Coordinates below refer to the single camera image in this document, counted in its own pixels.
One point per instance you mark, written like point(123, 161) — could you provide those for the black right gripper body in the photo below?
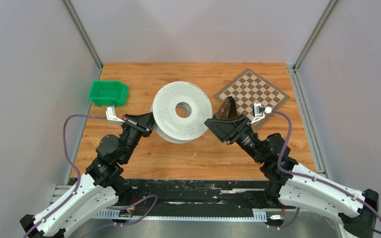
point(240, 134)

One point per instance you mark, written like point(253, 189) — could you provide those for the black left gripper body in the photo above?
point(136, 128)

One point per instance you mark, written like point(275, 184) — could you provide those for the grey cable spool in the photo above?
point(180, 109)

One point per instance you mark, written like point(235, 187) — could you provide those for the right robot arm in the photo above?
point(293, 184)

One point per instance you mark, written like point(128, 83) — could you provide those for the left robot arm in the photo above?
point(100, 187)

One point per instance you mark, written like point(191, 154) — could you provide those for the black metronome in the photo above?
point(227, 109)

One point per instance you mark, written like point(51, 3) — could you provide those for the wooden chessboard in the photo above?
point(249, 88)

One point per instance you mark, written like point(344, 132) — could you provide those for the green plastic bin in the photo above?
point(108, 93)

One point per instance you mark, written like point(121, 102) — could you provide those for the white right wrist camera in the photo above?
point(259, 112)

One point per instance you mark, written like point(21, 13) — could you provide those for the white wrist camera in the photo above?
point(112, 117)
point(259, 112)

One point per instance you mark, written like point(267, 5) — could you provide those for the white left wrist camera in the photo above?
point(112, 117)

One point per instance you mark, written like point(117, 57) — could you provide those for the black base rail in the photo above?
point(199, 198)

